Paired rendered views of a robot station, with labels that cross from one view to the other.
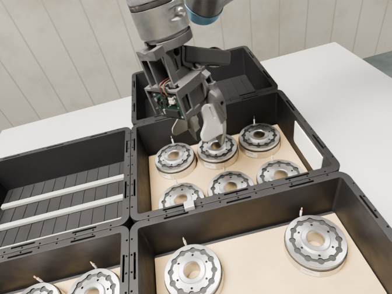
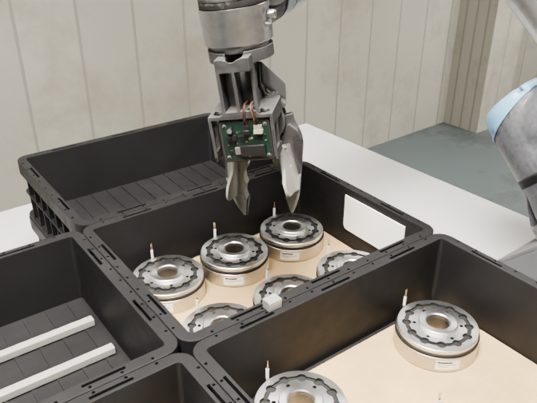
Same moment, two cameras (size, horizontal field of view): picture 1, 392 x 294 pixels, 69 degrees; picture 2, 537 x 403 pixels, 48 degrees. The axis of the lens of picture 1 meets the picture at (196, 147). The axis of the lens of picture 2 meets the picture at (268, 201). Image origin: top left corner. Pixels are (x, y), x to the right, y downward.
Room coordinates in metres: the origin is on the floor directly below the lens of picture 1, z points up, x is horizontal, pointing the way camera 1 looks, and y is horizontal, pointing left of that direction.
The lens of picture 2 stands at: (-0.13, 0.37, 1.36)
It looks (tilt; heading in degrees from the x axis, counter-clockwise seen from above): 28 degrees down; 324
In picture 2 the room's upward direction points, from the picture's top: straight up
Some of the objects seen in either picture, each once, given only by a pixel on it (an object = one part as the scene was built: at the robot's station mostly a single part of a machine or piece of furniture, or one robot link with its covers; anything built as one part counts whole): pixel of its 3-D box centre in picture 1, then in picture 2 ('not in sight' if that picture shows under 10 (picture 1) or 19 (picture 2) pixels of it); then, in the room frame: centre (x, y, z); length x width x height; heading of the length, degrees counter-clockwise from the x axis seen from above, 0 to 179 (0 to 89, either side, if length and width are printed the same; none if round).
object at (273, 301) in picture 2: (189, 205); (272, 302); (0.31, 0.04, 0.94); 0.02 x 0.01 x 0.01; 90
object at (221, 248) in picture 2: (216, 145); (234, 249); (0.53, -0.05, 0.86); 0.05 x 0.05 x 0.01
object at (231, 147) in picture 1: (216, 147); (234, 251); (0.53, -0.05, 0.86); 0.10 x 0.10 x 0.01
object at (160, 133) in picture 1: (221, 162); (259, 267); (0.46, -0.05, 0.87); 0.40 x 0.30 x 0.11; 90
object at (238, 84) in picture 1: (199, 97); (161, 190); (0.76, -0.05, 0.87); 0.40 x 0.30 x 0.11; 90
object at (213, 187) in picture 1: (230, 188); (291, 297); (0.39, -0.05, 0.86); 0.10 x 0.10 x 0.01
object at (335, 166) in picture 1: (219, 146); (258, 236); (0.46, -0.05, 0.92); 0.40 x 0.30 x 0.02; 90
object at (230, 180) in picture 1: (230, 187); (291, 293); (0.39, -0.05, 0.86); 0.05 x 0.05 x 0.01
